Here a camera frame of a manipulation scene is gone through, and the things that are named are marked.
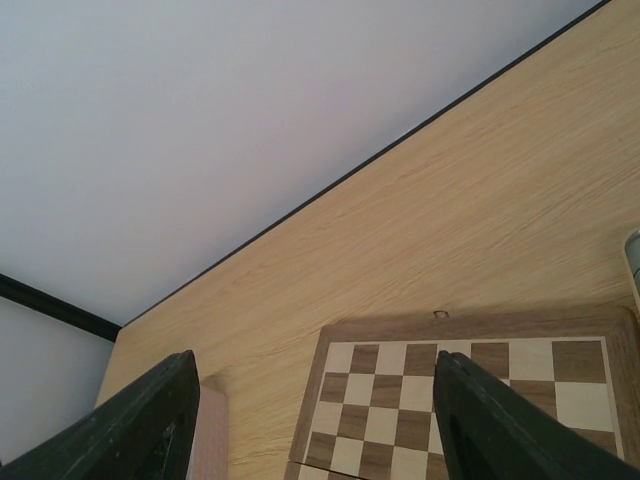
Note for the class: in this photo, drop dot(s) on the gold tin tray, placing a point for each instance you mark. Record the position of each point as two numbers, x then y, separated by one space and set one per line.
631 253

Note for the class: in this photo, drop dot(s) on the wooden chess board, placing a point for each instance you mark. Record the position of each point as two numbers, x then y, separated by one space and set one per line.
538 395

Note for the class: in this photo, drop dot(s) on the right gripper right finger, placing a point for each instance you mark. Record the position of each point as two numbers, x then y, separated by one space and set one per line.
488 431

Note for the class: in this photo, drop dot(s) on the pink tin tray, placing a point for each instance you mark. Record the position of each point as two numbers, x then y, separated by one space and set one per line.
209 453

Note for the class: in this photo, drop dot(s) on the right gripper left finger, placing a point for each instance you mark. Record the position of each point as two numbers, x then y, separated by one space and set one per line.
145 431

